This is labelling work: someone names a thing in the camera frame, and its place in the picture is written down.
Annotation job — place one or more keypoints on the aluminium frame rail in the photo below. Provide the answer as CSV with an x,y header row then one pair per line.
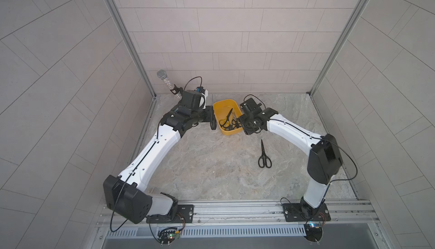
x,y
270,212

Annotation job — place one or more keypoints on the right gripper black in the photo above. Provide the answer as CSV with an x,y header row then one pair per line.
x,y
240,121

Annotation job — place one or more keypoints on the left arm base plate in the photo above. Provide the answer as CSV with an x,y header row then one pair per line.
x,y
184,213

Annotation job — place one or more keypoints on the yellow plastic storage box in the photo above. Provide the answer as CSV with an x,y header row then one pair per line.
x,y
227,113

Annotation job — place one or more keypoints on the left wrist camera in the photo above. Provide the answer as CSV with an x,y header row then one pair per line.
x,y
194,99

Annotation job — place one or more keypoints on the all black scissors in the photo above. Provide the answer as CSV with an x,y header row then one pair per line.
x,y
264,161

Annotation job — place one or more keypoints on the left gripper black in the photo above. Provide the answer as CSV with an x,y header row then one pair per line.
x,y
178,91

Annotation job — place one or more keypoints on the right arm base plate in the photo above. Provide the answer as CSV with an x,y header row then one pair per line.
x,y
305,213

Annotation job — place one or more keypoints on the glitter silver microphone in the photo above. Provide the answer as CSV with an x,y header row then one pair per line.
x,y
162,75

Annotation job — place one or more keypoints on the circuit board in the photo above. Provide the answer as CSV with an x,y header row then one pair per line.
x,y
313,233
168,235

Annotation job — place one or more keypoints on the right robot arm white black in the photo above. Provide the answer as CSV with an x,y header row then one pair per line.
x,y
324,158

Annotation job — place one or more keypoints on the left circuit board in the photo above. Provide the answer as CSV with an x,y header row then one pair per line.
x,y
168,235

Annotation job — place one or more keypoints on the silver blade black scissors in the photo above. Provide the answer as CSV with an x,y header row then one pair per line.
x,y
224,123

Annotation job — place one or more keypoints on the right circuit board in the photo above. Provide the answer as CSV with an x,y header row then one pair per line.
x,y
313,233

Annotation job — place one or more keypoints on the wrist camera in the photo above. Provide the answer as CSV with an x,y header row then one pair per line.
x,y
250,107
194,99

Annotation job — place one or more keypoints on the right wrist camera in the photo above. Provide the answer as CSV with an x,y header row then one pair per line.
x,y
250,107

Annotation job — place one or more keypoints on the small black scissors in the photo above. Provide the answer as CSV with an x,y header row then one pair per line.
x,y
235,124

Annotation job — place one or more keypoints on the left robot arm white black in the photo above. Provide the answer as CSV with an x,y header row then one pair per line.
x,y
125,194

